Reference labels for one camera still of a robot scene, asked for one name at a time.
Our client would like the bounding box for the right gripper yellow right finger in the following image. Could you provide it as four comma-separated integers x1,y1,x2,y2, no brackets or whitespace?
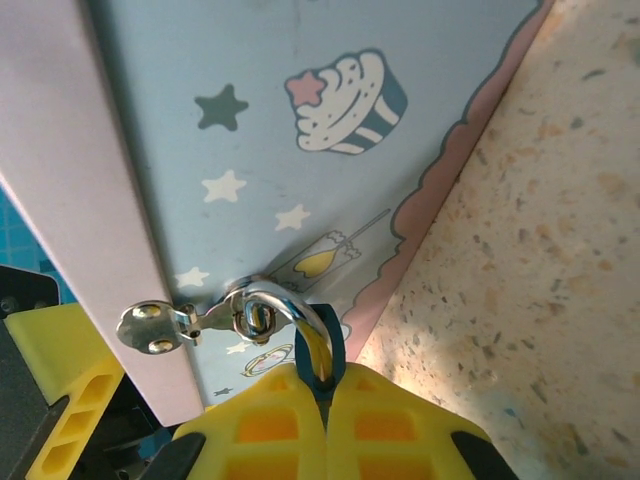
326,362,516,480

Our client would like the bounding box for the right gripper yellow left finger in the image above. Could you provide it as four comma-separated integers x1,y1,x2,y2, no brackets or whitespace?
149,362,329,480

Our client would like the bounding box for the blue padlock with silver shackle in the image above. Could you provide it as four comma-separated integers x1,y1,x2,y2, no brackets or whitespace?
234,277,347,416

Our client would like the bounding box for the blue pink cartoon tin box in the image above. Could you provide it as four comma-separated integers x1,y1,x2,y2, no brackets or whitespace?
0,0,556,429

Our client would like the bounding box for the silver hasp latch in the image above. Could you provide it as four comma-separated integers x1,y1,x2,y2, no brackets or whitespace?
114,287,277,357

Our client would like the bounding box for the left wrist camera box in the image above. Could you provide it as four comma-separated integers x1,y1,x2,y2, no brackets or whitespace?
0,263,60,326

